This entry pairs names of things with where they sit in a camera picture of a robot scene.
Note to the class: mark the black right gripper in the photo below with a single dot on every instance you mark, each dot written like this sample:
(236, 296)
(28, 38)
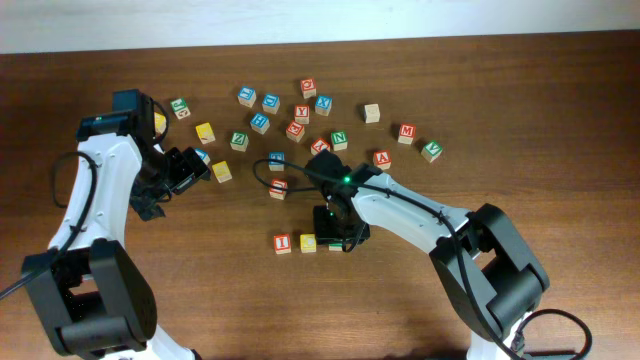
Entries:
(324, 233)

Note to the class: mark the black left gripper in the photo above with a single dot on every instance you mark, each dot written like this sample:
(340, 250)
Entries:
(191, 168)

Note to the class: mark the green R block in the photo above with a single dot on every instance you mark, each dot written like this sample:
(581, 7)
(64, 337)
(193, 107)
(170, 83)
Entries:
(335, 246)

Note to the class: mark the yellow C block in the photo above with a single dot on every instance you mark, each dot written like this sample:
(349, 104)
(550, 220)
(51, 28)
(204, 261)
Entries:
(308, 243)

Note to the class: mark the red I block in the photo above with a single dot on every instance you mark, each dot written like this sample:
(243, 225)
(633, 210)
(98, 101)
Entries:
(282, 243)

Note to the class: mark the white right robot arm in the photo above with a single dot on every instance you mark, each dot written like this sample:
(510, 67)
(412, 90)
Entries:
(491, 276)

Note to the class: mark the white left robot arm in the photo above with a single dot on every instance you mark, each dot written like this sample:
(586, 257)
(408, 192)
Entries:
(90, 297)

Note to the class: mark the blue 5 block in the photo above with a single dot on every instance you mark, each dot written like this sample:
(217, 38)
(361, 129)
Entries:
(203, 156)

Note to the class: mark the yellow block lower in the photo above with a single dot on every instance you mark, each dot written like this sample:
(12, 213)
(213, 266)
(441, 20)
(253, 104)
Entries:
(222, 171)

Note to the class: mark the yellow block middle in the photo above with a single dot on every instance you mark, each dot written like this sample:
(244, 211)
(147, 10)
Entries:
(205, 133)

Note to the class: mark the yellow block left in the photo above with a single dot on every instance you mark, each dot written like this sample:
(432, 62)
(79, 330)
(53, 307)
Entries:
(160, 123)

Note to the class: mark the green Z block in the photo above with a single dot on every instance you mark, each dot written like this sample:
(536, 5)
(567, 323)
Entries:
(239, 141)

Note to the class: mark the green J block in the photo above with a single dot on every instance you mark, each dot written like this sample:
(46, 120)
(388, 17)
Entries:
(180, 108)

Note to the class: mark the red U block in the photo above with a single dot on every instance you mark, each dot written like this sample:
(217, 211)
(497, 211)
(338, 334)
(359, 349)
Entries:
(278, 189)

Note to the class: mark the red A block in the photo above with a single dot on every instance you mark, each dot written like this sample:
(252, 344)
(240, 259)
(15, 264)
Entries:
(382, 159)

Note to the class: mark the red Y tilted block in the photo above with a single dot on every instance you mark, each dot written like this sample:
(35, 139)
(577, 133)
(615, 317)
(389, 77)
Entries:
(319, 145)

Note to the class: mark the blue T block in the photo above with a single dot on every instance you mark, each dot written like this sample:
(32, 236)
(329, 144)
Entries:
(276, 161)

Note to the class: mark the green N block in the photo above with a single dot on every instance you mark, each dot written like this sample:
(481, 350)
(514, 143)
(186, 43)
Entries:
(339, 140)

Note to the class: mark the blue H block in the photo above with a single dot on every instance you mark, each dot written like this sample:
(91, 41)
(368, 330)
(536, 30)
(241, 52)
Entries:
(260, 123)

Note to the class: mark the red E block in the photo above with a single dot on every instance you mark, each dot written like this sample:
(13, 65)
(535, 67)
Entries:
(295, 131)

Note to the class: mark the blue D block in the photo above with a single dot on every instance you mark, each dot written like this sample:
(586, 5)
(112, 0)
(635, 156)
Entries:
(271, 103)

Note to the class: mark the plain wooden block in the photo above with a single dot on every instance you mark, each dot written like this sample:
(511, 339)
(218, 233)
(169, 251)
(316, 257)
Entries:
(372, 113)

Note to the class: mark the red Y upright block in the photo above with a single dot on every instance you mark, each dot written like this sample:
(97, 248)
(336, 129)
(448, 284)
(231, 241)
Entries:
(302, 114)

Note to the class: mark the red M block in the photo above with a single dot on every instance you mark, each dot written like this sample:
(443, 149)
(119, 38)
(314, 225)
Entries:
(406, 134)

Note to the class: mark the blue X block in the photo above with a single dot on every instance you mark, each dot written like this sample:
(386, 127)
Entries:
(323, 105)

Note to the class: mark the green V block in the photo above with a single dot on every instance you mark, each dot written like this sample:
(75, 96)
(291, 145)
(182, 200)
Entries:
(431, 151)

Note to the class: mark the red C block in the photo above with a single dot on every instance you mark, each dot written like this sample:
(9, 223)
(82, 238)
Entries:
(308, 88)

